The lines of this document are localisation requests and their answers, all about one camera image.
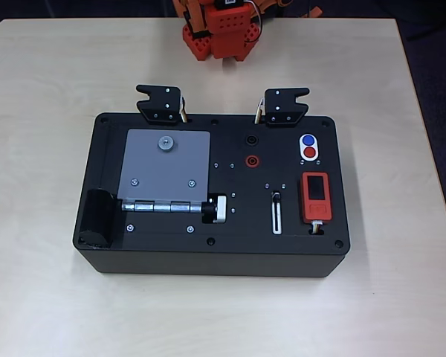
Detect round grey door knob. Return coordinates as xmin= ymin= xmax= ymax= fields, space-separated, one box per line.
xmin=157 ymin=134 xmax=176 ymax=152

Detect white slider track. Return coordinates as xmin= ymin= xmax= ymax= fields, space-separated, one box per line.
xmin=271 ymin=190 xmax=284 ymax=235

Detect silver metal hinge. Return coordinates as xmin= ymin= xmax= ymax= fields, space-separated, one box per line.
xmin=120 ymin=199 xmax=204 ymax=213

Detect red display module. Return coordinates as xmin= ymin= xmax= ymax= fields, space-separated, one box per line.
xmin=300 ymin=172 xmax=335 ymax=224

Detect blue and red buttons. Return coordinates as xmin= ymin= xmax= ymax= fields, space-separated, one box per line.
xmin=298 ymin=132 xmax=320 ymax=162

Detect white servo cable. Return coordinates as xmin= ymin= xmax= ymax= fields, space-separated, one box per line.
xmin=244 ymin=1 xmax=264 ymax=33

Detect grey hinged door plate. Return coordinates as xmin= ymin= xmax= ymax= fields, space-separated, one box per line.
xmin=117 ymin=129 xmax=212 ymax=205

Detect black cable bracket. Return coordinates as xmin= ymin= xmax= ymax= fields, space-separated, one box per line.
xmin=135 ymin=83 xmax=189 ymax=126
xmin=254 ymin=87 xmax=310 ymax=127

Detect black task board box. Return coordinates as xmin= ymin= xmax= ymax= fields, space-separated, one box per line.
xmin=72 ymin=111 xmax=352 ymax=279

